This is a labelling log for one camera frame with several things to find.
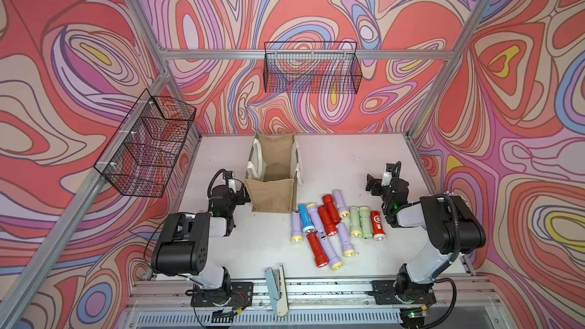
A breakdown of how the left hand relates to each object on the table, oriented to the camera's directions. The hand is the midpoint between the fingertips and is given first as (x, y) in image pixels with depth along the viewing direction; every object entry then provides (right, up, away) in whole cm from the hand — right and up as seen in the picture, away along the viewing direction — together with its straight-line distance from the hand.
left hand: (239, 184), depth 94 cm
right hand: (+60, +2, +3) cm, 60 cm away
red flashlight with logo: (+55, -16, -10) cm, 58 cm away
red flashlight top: (+38, -9, -3) cm, 39 cm away
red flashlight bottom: (+32, -24, -16) cm, 43 cm away
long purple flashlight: (+37, -25, -17) cm, 47 cm away
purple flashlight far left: (+24, -17, -10) cm, 31 cm away
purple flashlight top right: (+42, -7, -1) cm, 43 cm away
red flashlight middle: (+37, -14, -8) cm, 40 cm away
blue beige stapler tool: (+17, -29, -20) cm, 39 cm away
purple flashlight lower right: (+42, -21, -13) cm, 49 cm away
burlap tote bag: (+13, +5, +7) cm, 16 cm away
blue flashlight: (+28, -14, -8) cm, 33 cm away
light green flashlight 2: (+46, -16, -10) cm, 50 cm away
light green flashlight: (+51, -14, -7) cm, 53 cm away
